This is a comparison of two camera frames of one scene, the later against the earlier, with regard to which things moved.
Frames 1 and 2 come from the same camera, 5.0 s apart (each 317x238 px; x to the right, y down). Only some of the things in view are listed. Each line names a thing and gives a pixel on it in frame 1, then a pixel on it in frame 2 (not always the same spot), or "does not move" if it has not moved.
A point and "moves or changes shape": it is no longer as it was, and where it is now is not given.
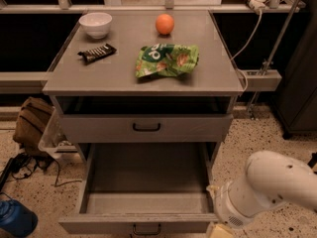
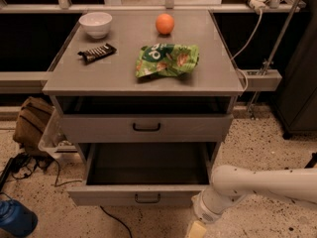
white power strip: x=260 y=2 does not move
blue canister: x=17 y=218 does not move
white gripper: x=224 y=204 → x=204 y=212
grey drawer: x=144 y=188 moves or changes shape
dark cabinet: x=295 y=95 does not move
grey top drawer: x=146 y=128 does not move
